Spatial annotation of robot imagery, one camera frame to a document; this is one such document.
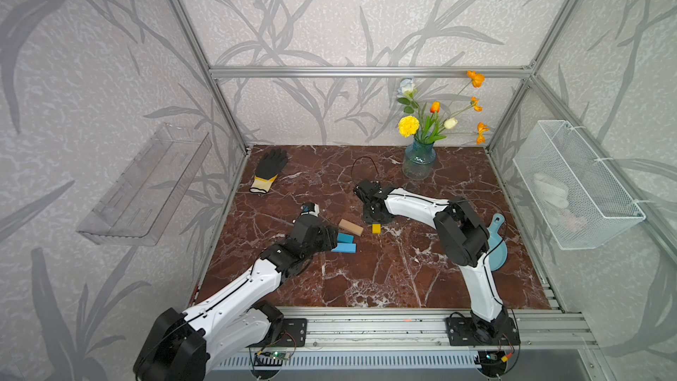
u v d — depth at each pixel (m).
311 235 0.63
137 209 0.63
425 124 0.99
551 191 0.76
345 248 0.89
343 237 0.93
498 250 0.54
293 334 0.73
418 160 1.02
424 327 0.77
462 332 0.73
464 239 0.54
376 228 0.94
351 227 0.95
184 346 0.39
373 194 0.74
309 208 0.76
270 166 1.13
